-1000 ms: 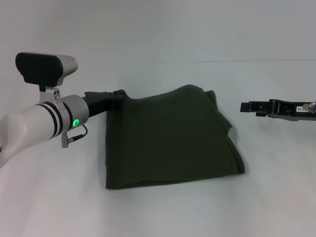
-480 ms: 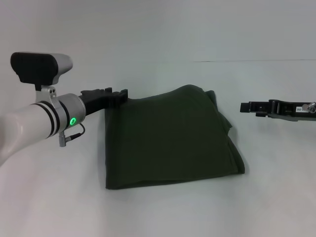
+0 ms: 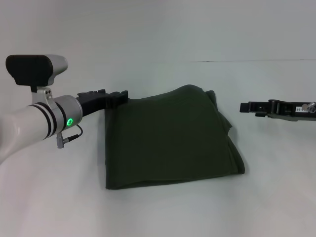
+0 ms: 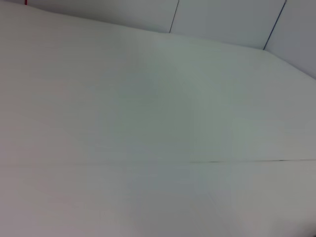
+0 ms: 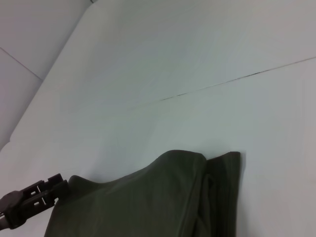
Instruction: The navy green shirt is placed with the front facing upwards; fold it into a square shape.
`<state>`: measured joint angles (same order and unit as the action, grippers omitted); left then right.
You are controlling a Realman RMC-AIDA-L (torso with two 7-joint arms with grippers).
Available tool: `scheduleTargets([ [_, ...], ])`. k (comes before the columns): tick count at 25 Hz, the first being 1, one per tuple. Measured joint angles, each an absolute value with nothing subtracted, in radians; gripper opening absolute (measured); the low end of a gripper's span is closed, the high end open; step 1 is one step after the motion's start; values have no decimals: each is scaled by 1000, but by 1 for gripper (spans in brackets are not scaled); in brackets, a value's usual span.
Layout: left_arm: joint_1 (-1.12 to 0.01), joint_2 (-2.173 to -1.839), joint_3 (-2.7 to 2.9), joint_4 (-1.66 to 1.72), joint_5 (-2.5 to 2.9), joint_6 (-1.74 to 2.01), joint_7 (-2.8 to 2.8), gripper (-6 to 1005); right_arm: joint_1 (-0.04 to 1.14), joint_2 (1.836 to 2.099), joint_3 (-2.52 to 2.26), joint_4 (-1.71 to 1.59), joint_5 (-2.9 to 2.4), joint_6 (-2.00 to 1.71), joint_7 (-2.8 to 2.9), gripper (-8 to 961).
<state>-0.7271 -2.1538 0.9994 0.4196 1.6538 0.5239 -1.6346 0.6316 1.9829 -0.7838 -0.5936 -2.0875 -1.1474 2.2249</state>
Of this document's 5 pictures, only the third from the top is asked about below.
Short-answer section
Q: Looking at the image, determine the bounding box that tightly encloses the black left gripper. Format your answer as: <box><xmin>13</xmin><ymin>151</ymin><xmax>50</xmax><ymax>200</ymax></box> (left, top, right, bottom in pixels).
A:
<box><xmin>75</xmin><ymin>88</ymin><xmax>129</xmax><ymax>118</ymax></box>

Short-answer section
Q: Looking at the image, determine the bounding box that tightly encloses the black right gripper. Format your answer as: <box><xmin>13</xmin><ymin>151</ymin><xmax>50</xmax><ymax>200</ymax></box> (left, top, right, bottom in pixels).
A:
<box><xmin>239</xmin><ymin>99</ymin><xmax>316</xmax><ymax>122</ymax></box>

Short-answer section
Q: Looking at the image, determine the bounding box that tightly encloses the dark green FREE T-shirt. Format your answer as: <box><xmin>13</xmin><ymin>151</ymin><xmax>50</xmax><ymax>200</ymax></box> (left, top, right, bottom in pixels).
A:
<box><xmin>105</xmin><ymin>84</ymin><xmax>246</xmax><ymax>190</ymax></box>

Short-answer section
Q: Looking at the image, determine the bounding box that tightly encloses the right gripper cable with plug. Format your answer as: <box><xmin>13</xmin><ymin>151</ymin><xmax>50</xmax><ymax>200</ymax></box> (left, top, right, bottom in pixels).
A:
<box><xmin>303</xmin><ymin>101</ymin><xmax>316</xmax><ymax>113</ymax></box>

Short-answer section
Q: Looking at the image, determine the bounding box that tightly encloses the gripper cable with plug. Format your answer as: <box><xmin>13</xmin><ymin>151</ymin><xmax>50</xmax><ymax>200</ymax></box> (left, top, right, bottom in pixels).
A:
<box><xmin>56</xmin><ymin>123</ymin><xmax>83</xmax><ymax>149</ymax></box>
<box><xmin>303</xmin><ymin>101</ymin><xmax>316</xmax><ymax>113</ymax></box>

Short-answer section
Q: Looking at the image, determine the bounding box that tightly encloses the left gripper cable with plug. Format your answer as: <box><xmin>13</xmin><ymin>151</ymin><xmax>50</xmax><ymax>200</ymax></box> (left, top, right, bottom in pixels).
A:
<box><xmin>56</xmin><ymin>123</ymin><xmax>83</xmax><ymax>149</ymax></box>

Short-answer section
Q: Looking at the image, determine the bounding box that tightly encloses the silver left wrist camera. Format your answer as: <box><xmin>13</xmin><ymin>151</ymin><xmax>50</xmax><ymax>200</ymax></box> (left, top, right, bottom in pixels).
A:
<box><xmin>5</xmin><ymin>54</ymin><xmax>69</xmax><ymax>96</ymax></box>

